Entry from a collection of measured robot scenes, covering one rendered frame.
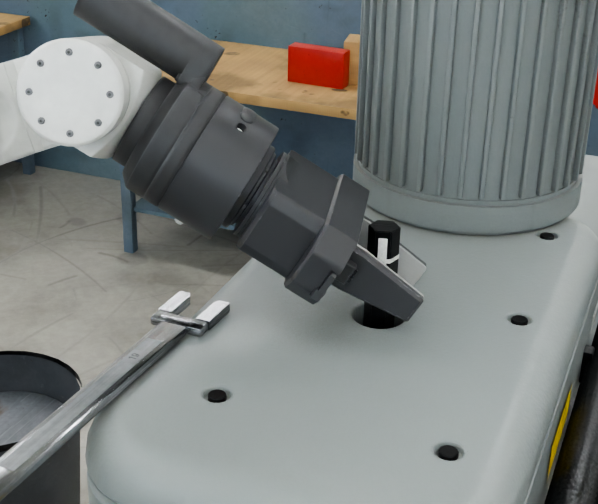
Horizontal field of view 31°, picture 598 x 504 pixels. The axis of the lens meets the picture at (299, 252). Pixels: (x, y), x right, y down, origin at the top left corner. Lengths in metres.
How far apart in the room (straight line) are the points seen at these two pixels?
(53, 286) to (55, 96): 4.29
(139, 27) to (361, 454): 0.30
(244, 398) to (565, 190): 0.38
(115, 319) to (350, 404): 4.01
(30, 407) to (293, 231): 2.55
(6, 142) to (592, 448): 0.46
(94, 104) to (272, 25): 4.73
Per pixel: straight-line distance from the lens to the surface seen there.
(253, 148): 0.69
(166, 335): 0.71
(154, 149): 0.68
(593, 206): 1.33
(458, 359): 0.71
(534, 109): 0.86
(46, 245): 5.35
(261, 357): 0.70
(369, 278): 0.71
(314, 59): 4.71
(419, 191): 0.88
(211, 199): 0.69
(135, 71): 0.69
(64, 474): 3.03
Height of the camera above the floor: 2.25
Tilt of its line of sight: 26 degrees down
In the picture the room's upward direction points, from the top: 1 degrees clockwise
